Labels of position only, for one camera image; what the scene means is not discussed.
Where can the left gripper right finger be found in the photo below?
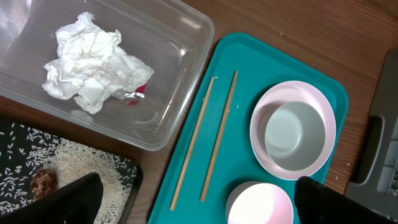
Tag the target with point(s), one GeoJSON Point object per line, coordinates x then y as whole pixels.
{"type": "Point", "coordinates": [318, 204]}

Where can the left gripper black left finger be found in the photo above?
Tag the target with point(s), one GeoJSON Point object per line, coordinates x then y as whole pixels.
{"type": "Point", "coordinates": [77, 202]}

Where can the brown food scrap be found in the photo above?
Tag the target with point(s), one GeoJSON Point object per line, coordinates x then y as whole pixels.
{"type": "Point", "coordinates": [44, 183]}

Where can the small white dish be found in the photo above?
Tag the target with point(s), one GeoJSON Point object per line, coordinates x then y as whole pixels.
{"type": "Point", "coordinates": [257, 202]}

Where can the pale green bowl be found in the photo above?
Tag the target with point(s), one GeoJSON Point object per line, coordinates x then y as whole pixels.
{"type": "Point", "coordinates": [295, 136]}

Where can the white rice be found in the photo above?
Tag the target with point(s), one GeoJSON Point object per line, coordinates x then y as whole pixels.
{"type": "Point", "coordinates": [93, 168]}

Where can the red snack wrapper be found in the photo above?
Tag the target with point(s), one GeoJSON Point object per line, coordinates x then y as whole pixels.
{"type": "Point", "coordinates": [131, 98]}

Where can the wooden chopstick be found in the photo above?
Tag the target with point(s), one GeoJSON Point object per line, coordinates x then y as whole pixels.
{"type": "Point", "coordinates": [191, 146]}
{"type": "Point", "coordinates": [218, 138]}

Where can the white napkin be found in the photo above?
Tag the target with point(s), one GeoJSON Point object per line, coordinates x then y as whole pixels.
{"type": "Point", "coordinates": [91, 65]}

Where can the black plastic tray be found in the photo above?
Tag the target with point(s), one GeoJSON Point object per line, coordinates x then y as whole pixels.
{"type": "Point", "coordinates": [18, 146]}

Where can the grey dish rack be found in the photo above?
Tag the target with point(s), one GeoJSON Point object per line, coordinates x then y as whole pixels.
{"type": "Point", "coordinates": [374, 183]}

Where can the teal plastic tray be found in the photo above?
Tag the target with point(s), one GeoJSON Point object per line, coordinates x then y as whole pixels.
{"type": "Point", "coordinates": [259, 67]}

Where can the large white plate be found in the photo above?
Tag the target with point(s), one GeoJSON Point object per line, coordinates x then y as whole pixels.
{"type": "Point", "coordinates": [272, 99]}

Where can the clear plastic bin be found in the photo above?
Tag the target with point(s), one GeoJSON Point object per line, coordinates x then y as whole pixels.
{"type": "Point", "coordinates": [169, 36]}

